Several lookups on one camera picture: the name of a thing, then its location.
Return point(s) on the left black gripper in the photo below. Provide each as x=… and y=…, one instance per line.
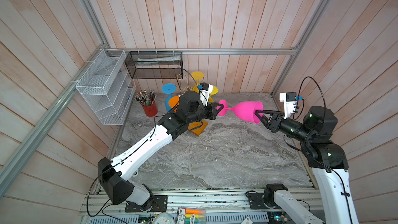
x=212, y=112

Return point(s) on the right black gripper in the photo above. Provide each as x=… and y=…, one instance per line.
x=275, y=120

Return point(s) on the pink wine glass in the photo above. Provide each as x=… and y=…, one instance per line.
x=244, y=110

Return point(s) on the light yellow wine glass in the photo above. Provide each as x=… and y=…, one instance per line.
x=214, y=91

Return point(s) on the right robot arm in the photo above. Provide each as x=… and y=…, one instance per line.
x=326, y=159

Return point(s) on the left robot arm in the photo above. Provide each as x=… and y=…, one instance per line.
x=114, y=174

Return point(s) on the dark yellow wine glass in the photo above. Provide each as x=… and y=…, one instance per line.
x=198, y=77

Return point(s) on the gold wine glass rack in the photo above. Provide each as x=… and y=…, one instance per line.
x=197, y=127

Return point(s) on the orange wine glass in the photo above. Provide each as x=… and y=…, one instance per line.
x=173, y=102

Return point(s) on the blue wine glass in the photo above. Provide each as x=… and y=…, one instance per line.
x=168, y=89

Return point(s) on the red pen cup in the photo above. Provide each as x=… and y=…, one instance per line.
x=151, y=110

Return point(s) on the pens bundle in cup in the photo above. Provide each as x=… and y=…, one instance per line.
x=145, y=98

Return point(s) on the highlighter marker box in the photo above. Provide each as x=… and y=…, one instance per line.
x=190, y=216

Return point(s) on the white round device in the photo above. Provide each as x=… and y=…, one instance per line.
x=163, y=218

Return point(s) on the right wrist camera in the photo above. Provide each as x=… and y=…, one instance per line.
x=289, y=100

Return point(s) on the black mesh wall basket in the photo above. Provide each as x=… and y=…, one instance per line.
x=154, y=64

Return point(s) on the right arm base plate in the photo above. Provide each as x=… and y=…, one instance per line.
x=269, y=200

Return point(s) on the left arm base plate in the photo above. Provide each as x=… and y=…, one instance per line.
x=157, y=203

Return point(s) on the white mesh wall organizer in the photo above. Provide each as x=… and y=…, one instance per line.
x=107, y=87

